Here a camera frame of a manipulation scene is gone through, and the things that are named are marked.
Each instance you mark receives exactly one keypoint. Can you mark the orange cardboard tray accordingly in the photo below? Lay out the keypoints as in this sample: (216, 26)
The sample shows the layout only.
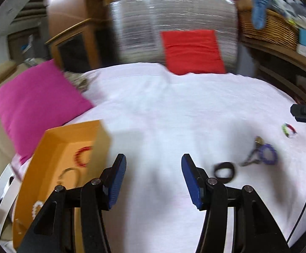
(52, 147)

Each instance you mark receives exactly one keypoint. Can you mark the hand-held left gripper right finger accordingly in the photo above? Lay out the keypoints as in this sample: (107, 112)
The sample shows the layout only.
(191, 181)

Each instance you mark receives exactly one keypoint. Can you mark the beige hair claw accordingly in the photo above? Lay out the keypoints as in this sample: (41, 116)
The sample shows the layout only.
(258, 141)

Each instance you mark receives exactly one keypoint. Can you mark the white bed sheet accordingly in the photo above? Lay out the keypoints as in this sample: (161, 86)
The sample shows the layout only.
(168, 110)

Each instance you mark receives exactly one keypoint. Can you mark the wicker basket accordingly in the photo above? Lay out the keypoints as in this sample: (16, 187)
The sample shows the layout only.
(274, 29)

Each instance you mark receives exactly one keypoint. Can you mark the silver foil mat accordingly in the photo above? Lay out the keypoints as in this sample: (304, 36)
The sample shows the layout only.
(134, 31)

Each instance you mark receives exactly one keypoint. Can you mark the tall wooden wardrobe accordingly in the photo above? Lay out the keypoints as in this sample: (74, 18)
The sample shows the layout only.
(66, 5)

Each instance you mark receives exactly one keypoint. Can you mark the brown door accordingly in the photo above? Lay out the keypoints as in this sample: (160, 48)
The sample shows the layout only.
(15, 44)

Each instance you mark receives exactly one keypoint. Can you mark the pink pillow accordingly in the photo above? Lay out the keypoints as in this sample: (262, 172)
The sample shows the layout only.
(37, 102)

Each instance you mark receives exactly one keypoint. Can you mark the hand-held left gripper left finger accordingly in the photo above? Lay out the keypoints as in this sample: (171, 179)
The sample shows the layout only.
(116, 181)

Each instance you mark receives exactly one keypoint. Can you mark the gold bangle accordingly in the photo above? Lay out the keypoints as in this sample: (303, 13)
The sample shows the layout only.
(69, 169)

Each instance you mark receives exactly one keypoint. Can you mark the small red pillow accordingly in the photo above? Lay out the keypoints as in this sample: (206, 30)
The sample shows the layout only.
(192, 50)

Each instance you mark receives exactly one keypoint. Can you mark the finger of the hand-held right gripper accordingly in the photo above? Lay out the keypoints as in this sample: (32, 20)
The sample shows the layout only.
(304, 112)

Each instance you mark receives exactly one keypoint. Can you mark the blue cloth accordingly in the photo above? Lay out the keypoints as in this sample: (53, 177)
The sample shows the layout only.
(259, 10)

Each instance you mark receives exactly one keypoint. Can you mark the wooden glass-door cabinet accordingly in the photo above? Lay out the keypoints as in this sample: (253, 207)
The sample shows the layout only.
(89, 42)

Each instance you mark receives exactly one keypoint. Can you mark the white tray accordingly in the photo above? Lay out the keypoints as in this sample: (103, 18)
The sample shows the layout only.
(8, 179)

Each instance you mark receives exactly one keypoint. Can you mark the patterned folded cloth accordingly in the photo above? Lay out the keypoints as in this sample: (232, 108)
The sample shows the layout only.
(80, 80)

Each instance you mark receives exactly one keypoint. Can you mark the wooden shelf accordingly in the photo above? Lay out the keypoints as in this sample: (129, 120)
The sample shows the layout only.
(279, 55)

